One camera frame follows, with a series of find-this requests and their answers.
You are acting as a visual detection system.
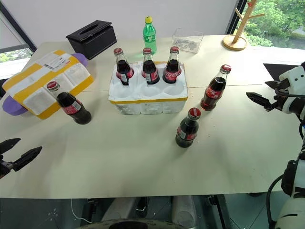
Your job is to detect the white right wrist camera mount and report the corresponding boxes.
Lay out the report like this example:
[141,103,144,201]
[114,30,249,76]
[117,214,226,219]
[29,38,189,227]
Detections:
[278,66,305,90]

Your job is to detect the grey rounded shape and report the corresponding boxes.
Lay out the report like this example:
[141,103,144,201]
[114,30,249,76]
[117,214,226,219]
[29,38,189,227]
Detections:
[171,195,199,228]
[102,197,142,225]

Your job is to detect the clear plastic container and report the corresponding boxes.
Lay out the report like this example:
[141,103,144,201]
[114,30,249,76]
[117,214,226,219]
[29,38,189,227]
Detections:
[171,28,204,54]

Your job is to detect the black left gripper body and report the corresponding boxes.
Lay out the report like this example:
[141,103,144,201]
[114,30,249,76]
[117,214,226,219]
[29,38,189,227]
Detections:
[0,155,15,178]

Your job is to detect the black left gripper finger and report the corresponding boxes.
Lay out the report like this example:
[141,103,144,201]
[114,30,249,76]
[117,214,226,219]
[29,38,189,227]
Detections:
[13,146,43,172]
[0,137,21,156]

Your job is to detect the white foam lid yellow tape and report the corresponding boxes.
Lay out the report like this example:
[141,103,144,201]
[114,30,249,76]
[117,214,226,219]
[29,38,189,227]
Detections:
[2,50,94,121]

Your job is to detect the black tissue box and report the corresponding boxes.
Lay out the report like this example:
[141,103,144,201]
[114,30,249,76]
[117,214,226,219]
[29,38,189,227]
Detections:
[66,20,118,60]

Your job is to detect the wooden branch rack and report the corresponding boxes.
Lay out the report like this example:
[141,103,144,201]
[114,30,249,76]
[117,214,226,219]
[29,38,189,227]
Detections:
[223,0,265,51]

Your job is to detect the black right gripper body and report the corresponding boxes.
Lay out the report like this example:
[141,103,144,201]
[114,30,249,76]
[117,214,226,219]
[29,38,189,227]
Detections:
[274,82,291,112]

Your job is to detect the thin white cable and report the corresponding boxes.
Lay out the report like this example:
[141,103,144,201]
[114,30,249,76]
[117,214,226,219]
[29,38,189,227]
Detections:
[71,198,89,222]

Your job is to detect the glass cola bottle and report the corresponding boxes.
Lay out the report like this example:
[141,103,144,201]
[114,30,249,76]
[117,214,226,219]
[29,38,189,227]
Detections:
[175,107,201,148]
[142,47,160,85]
[46,81,92,125]
[163,46,182,84]
[200,64,232,111]
[113,47,134,86]

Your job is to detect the green plastic soda bottle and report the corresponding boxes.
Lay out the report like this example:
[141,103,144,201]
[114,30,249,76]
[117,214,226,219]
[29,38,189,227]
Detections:
[142,16,157,55]

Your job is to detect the white foam bottle tray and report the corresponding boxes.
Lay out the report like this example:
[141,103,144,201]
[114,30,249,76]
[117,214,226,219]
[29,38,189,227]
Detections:
[107,61,189,116]

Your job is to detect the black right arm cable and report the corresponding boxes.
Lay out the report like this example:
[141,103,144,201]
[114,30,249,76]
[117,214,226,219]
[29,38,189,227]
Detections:
[266,174,286,229]

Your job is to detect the purple flat pad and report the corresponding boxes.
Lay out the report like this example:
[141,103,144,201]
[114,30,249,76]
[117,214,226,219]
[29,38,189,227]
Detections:
[2,52,88,116]

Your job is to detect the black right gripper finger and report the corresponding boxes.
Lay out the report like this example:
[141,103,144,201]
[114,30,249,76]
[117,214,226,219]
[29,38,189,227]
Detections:
[264,80,286,90]
[246,92,278,112]

